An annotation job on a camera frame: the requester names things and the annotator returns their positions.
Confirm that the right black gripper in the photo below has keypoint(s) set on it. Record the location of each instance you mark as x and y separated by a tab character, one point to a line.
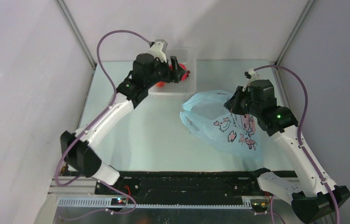
232	104

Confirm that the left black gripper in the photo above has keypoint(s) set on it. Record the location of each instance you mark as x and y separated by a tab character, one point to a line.
179	72

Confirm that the small red fake apple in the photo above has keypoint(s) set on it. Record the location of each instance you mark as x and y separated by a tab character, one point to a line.
182	66

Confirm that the orange fake peach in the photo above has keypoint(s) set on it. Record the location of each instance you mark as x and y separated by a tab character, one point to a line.
161	84

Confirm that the light blue plastic bag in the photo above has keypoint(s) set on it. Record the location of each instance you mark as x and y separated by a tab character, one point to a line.
206	117

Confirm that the red fake grape bunch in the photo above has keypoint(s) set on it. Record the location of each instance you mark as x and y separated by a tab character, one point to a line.
185	75

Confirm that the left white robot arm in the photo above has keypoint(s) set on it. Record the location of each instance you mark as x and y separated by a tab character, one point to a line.
78	147

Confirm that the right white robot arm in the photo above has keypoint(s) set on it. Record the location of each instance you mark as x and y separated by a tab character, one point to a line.
317	194

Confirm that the white perforated plastic basket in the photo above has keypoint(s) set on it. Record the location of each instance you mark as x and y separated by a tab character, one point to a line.
186	56

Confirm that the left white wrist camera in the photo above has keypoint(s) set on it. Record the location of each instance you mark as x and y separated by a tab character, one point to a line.
157	49

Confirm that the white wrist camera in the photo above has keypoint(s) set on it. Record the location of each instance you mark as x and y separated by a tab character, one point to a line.
251	75
157	49

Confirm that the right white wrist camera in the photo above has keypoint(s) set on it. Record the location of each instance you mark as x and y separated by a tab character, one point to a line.
251	75

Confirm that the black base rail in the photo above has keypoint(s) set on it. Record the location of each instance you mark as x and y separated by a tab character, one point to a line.
188	188

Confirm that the right aluminium frame post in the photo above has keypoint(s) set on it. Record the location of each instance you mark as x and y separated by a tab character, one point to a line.
295	30

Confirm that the aluminium frame post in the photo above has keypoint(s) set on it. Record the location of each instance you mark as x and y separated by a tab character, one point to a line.
295	30
72	25

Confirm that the left aluminium frame post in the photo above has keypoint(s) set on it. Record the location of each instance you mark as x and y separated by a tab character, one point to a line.
72	25

